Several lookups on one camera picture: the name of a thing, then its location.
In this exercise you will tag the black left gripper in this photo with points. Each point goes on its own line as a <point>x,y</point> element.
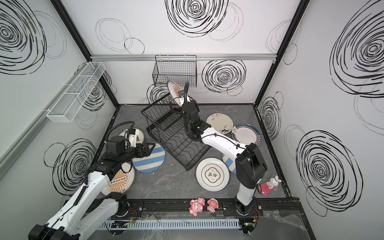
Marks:
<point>142,150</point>

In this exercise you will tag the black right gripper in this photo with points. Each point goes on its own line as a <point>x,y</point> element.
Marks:
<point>186,102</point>

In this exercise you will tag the blue striped plate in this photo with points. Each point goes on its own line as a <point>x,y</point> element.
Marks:
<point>231,165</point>
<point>151,163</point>

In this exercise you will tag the orange sunburst plate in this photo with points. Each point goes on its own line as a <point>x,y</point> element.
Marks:
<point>122,181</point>
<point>176,93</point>

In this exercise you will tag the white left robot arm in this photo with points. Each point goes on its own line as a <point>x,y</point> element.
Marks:
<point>72,222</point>

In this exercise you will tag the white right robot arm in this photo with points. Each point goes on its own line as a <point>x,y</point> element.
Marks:
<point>250,164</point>

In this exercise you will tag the cream floral plate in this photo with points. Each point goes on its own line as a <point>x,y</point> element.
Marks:
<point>221,123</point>

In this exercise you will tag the orange sunburst plate on table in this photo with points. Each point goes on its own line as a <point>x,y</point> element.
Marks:
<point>122,181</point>

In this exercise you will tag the green red rimmed plate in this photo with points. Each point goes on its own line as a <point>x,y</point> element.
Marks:
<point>246,134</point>

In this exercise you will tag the white green emblem plate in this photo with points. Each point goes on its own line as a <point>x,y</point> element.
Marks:
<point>212,174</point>

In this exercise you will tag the pink plush doll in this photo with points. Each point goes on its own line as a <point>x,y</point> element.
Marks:
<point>196,206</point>

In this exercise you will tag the pink round figurine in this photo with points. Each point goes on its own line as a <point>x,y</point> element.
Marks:
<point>213,204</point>

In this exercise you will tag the white rabbit figurine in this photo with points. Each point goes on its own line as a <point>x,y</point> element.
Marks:
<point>274,182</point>

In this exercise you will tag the black wire dish rack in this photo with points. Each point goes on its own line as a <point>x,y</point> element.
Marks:
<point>166,127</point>

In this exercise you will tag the black wire wall basket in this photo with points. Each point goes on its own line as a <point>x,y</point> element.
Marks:
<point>176,68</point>

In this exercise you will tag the white slotted cable duct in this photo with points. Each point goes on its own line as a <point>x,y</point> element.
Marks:
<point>189,224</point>

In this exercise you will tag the white mesh wall shelf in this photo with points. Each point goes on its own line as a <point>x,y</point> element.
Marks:
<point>83,92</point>

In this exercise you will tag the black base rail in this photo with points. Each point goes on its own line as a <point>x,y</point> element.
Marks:
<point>136,208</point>

